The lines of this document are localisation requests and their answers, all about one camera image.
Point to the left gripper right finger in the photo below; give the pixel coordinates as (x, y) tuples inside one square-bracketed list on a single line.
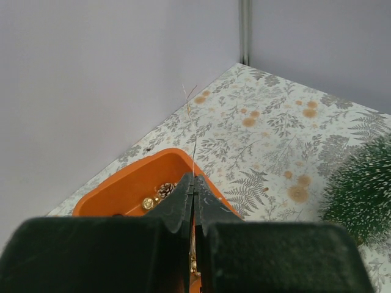
[(238, 256)]

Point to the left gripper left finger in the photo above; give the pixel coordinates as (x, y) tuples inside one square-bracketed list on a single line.
[(150, 253)]

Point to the orange plastic bin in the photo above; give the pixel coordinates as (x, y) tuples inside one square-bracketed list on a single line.
[(124, 192)]

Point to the small green christmas tree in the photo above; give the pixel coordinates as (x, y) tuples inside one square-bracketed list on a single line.
[(357, 194)]

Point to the small gold bauble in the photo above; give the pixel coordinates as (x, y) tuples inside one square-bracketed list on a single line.
[(148, 203)]

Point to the gold pine cone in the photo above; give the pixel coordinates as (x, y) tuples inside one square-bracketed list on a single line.
[(165, 190)]

